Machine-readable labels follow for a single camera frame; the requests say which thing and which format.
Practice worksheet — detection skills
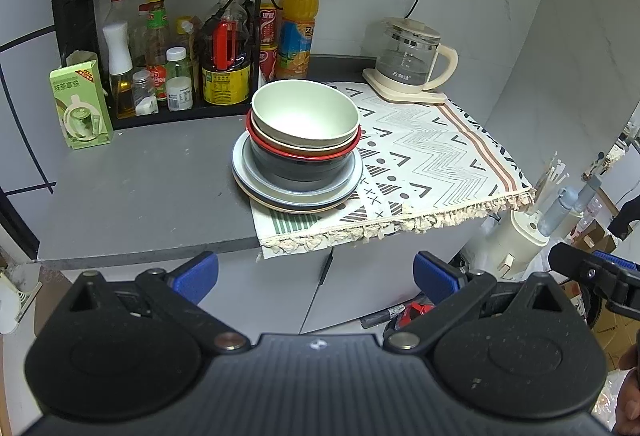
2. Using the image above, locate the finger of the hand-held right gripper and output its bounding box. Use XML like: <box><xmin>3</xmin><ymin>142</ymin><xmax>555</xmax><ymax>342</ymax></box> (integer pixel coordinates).
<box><xmin>547</xmin><ymin>243</ymin><xmax>640</xmax><ymax>317</ymax></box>

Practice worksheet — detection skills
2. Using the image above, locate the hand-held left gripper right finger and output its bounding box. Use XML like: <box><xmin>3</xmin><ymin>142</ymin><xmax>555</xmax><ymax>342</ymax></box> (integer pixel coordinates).
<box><xmin>386</xmin><ymin>251</ymin><xmax>577</xmax><ymax>354</ymax></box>

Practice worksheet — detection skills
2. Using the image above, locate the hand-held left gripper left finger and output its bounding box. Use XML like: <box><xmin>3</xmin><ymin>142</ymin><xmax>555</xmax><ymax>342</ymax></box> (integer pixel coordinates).
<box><xmin>65</xmin><ymin>251</ymin><xmax>252</xmax><ymax>354</ymax></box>

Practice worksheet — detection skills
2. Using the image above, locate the white plate with flower motif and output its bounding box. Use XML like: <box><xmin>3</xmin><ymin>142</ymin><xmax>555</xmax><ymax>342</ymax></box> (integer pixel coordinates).
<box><xmin>235</xmin><ymin>176</ymin><xmax>361</xmax><ymax>215</ymax></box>

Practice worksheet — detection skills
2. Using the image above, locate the large blue-rimmed white plate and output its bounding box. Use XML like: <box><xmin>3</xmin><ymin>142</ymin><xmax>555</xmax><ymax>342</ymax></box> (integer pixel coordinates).
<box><xmin>231</xmin><ymin>132</ymin><xmax>364</xmax><ymax>209</ymax></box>

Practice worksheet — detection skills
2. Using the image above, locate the small blue-rimmed white plate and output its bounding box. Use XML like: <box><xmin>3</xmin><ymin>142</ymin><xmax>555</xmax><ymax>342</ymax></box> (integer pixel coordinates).
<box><xmin>243</xmin><ymin>141</ymin><xmax>357</xmax><ymax>194</ymax></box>

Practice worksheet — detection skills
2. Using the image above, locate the red and black bowl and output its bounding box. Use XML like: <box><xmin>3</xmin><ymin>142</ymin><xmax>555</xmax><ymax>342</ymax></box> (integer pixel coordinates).
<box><xmin>245</xmin><ymin>108</ymin><xmax>362</xmax><ymax>181</ymax></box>

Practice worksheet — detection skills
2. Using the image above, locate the cream bowl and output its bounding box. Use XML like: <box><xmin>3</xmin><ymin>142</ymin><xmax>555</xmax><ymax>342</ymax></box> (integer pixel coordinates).
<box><xmin>251</xmin><ymin>80</ymin><xmax>361</xmax><ymax>144</ymax></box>
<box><xmin>249</xmin><ymin>116</ymin><xmax>362</xmax><ymax>153</ymax></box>

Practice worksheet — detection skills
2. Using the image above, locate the person's right hand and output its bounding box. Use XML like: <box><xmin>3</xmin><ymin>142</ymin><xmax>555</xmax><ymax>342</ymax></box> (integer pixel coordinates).
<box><xmin>615</xmin><ymin>352</ymin><xmax>640</xmax><ymax>436</ymax></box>

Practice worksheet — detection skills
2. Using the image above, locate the red hand tool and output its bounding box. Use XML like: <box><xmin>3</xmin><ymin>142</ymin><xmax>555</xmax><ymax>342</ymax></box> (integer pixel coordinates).
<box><xmin>385</xmin><ymin>301</ymin><xmax>436</xmax><ymax>342</ymax></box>

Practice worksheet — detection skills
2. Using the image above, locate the brown cardboard box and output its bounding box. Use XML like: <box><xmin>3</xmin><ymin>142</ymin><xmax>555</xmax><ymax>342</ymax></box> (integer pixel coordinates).
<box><xmin>592</xmin><ymin>301</ymin><xmax>640</xmax><ymax>347</ymax></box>

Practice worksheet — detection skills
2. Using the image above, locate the dark object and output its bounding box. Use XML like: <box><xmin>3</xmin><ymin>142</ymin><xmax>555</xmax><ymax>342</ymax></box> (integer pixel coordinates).
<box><xmin>606</xmin><ymin>196</ymin><xmax>640</xmax><ymax>239</ymax></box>

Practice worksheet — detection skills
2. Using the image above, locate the black marker pen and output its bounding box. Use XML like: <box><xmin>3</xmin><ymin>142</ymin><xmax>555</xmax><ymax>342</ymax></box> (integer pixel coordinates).
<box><xmin>361</xmin><ymin>306</ymin><xmax>405</xmax><ymax>330</ymax></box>

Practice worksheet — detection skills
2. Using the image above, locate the bundle of white sticks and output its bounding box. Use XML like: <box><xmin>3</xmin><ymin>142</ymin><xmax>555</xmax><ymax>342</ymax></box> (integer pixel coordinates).
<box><xmin>542</xmin><ymin>156</ymin><xmax>568</xmax><ymax>197</ymax></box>

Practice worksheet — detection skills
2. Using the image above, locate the patterned fringed table mat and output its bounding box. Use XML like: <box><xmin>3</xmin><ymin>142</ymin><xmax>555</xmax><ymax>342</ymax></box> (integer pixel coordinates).
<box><xmin>252</xmin><ymin>80</ymin><xmax>536</xmax><ymax>261</ymax></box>

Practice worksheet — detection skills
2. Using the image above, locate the small white jar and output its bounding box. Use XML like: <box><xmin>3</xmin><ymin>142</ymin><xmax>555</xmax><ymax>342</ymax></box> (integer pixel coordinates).
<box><xmin>166</xmin><ymin>76</ymin><xmax>195</xmax><ymax>113</ymax></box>

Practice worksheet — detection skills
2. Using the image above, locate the white plastic device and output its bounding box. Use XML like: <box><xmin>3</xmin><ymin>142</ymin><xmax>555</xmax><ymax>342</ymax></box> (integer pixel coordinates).
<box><xmin>0</xmin><ymin>266</ymin><xmax>43</xmax><ymax>336</ymax></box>

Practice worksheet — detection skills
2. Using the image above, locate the clear spice jar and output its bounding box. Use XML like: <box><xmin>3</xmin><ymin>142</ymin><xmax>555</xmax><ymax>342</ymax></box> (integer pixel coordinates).
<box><xmin>131</xmin><ymin>70</ymin><xmax>160</xmax><ymax>117</ymax></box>

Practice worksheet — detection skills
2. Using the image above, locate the cream kettle base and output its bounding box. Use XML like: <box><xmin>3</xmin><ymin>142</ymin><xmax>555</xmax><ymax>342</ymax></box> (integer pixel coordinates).
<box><xmin>362</xmin><ymin>68</ymin><xmax>448</xmax><ymax>104</ymax></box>

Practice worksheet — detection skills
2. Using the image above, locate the large soy sauce bottle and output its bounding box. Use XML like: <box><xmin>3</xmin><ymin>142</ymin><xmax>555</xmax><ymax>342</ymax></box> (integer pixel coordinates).
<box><xmin>201</xmin><ymin>0</ymin><xmax>252</xmax><ymax>105</ymax></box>

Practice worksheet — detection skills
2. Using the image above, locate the green carton box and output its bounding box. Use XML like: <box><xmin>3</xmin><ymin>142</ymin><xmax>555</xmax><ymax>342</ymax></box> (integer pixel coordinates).
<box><xmin>49</xmin><ymin>60</ymin><xmax>114</xmax><ymax>151</ymax></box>

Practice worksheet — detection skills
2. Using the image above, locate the white-capped green jar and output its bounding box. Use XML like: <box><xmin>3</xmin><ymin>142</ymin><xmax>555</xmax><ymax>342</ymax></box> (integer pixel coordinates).
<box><xmin>165</xmin><ymin>46</ymin><xmax>193</xmax><ymax>81</ymax></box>

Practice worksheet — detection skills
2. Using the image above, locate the glass electric kettle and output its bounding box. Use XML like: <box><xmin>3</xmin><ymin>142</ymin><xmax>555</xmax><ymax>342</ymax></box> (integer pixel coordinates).
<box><xmin>375</xmin><ymin>17</ymin><xmax>459</xmax><ymax>91</ymax></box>

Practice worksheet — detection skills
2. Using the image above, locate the red drink can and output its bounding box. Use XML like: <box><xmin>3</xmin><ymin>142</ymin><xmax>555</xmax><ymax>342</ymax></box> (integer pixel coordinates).
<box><xmin>259</xmin><ymin>44</ymin><xmax>279</xmax><ymax>82</ymax></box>
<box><xmin>259</xmin><ymin>4</ymin><xmax>279</xmax><ymax>47</ymax></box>

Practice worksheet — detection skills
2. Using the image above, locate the yellow-capped bottle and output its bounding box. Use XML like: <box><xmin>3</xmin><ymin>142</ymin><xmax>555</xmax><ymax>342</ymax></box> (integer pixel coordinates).
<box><xmin>175</xmin><ymin>16</ymin><xmax>198</xmax><ymax>49</ymax></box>

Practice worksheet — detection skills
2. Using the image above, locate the green-labelled sauce bottle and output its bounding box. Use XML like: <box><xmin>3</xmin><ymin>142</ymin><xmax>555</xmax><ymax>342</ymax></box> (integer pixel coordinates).
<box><xmin>145</xmin><ymin>0</ymin><xmax>171</xmax><ymax>102</ymax></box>

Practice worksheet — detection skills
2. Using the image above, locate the orange juice bottle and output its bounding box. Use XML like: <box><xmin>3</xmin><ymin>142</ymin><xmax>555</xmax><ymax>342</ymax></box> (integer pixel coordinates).
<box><xmin>276</xmin><ymin>0</ymin><xmax>319</xmax><ymax>80</ymax></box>

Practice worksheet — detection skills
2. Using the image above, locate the clear bottle with red cap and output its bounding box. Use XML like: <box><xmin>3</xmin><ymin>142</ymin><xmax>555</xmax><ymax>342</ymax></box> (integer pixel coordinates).
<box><xmin>102</xmin><ymin>0</ymin><xmax>132</xmax><ymax>29</ymax></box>

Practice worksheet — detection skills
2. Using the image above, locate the white appliance with grey handle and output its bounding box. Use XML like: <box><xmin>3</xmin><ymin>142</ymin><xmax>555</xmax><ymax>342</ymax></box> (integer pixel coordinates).
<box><xmin>470</xmin><ymin>176</ymin><xmax>601</xmax><ymax>277</ymax></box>

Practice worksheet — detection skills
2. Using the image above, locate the black cabinet handle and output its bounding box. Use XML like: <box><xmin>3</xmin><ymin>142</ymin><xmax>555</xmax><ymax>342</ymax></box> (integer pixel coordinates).
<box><xmin>318</xmin><ymin>250</ymin><xmax>334</xmax><ymax>287</ymax></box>

